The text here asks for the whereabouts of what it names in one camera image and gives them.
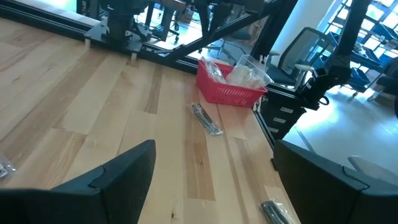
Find black upright frame post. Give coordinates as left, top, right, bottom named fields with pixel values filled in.
left=250, top=0, right=299, bottom=62

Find black comb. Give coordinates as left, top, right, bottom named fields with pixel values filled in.
left=259, top=200, right=296, bottom=224

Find black diagonal frame brace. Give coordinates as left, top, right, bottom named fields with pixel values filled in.
left=155, top=9, right=280, bottom=66

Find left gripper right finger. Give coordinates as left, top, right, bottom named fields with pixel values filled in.
left=272, top=139, right=398, bottom=224

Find black equipment stand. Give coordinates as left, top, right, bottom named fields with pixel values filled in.
left=259, top=90, right=307, bottom=141

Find metal cart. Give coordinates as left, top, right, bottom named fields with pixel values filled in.
left=326, top=23, right=398, bottom=98

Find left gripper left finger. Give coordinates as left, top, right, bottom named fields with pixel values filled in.
left=0, top=139, right=157, bottom=224

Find red plastic basket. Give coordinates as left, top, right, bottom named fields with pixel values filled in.
left=195, top=59, right=268, bottom=108

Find nail clipper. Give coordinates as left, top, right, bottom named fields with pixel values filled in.
left=0, top=155, right=17, bottom=180
left=190, top=102, right=224, bottom=137

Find grey mesh office chair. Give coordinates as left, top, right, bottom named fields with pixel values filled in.
left=266, top=27, right=335, bottom=90

